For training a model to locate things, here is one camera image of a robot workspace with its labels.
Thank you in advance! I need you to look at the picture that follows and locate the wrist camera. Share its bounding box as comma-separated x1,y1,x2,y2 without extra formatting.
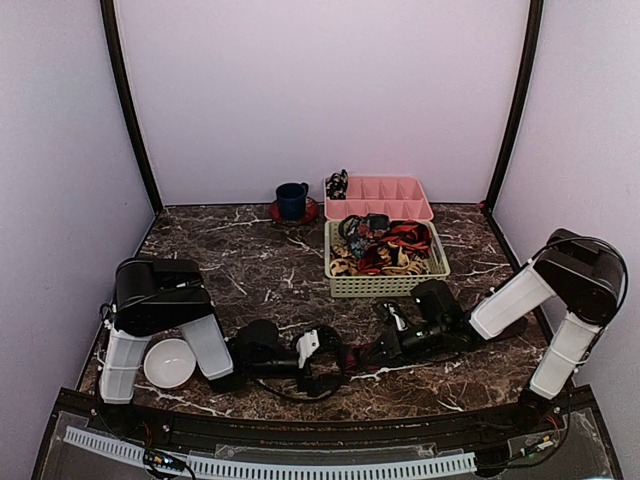
373,301,409,332
295,329,320,369

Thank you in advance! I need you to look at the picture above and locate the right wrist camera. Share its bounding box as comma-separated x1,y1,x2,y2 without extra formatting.
373,301,409,332

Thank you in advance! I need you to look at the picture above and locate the rolled black floral tie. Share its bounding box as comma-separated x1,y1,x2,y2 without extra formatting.
325,169,349,200

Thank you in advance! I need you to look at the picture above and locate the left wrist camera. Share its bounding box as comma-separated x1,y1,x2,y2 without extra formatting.
295,329,320,369

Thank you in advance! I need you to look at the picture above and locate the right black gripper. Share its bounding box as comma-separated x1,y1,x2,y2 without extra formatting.
363,318,447,368

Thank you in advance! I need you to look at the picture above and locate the black front rail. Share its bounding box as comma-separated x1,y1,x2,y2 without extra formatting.
100,394,570,450

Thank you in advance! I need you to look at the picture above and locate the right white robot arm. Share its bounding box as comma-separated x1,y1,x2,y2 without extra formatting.
372,229,629,434

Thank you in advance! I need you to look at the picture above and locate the black corner post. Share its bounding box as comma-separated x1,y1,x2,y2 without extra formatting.
482,0,544,216
99,0,164,215

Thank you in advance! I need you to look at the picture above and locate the red navy striped tie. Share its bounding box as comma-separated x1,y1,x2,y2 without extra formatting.
345,318,527,375

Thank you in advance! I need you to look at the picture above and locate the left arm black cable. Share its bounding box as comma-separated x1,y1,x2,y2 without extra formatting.
254,324,351,402

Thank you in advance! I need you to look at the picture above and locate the right black corner post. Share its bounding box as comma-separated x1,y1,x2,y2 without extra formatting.
482,0,544,216

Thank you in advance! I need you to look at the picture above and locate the white bowl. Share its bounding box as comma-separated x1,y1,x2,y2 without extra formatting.
143,338,196,390

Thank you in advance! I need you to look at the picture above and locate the red saucer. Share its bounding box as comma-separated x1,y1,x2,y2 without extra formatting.
268,197,319,225

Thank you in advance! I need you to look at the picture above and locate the green perforated plastic basket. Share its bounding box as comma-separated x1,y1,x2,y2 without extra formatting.
324,221,451,298

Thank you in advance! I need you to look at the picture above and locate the pink divided organizer box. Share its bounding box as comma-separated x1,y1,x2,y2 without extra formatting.
324,175,434,222

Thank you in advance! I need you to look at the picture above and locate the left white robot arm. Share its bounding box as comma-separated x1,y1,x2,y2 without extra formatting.
98,257,346,436

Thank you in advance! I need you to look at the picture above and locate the white slotted cable duct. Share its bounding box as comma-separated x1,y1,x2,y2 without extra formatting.
62,426,477,479

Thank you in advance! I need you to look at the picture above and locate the dark blue mug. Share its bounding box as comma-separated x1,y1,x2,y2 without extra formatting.
276,182,309,221

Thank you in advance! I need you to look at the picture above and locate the dark floral tie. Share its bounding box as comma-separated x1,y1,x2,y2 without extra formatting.
338,213,390,259

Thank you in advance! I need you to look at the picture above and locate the left black corner post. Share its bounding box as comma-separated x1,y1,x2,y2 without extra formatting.
99,0,164,215

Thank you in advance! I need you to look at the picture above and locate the black red striped tie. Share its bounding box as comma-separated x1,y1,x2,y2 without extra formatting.
377,222,433,261

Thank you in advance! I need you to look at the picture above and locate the yellow insect print tie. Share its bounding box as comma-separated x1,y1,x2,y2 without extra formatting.
329,242,429,277

